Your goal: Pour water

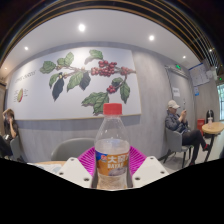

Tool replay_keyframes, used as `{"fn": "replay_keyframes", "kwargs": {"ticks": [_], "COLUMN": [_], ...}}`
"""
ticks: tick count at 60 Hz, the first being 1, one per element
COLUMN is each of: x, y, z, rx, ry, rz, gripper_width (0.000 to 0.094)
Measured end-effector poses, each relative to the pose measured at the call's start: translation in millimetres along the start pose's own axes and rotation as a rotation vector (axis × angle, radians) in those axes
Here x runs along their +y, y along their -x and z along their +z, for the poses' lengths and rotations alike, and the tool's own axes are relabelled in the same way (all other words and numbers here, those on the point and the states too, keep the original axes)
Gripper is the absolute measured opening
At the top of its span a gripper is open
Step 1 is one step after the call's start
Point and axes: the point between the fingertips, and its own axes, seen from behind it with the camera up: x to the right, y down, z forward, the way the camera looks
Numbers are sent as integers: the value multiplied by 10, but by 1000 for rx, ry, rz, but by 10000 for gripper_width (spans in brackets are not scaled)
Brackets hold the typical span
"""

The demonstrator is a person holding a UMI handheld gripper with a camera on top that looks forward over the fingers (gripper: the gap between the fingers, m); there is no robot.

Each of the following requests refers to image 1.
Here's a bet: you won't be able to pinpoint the coffee plant wall mural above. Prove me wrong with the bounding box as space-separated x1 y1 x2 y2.
6 46 142 121

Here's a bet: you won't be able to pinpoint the grey shell chair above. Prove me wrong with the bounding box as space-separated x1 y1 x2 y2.
50 137 98 162

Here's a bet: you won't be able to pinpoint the grey door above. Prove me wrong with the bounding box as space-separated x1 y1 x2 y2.
165 64 196 118

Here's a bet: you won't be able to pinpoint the person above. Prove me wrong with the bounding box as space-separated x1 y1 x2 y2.
0 108 20 158
164 99 213 166

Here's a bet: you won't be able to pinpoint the white notice board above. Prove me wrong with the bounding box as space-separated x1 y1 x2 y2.
188 62 211 87

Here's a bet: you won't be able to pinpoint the clear red-capped drink bottle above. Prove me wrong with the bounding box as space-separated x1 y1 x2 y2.
94 102 131 191

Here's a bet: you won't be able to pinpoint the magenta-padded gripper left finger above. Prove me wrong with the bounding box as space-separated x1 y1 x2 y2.
57 146 99 190

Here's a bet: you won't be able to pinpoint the round wooden side table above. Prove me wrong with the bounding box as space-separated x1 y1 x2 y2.
201 121 224 163

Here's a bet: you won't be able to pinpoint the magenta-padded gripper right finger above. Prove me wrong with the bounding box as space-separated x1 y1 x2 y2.
125 145 170 189

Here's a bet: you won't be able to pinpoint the red bin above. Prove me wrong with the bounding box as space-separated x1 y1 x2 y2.
196 118 206 136

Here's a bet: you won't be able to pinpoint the round ceiling lights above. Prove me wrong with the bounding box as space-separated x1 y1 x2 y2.
23 23 188 61

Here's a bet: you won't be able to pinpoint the dark tall bottle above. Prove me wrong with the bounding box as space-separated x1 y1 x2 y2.
205 109 215 126

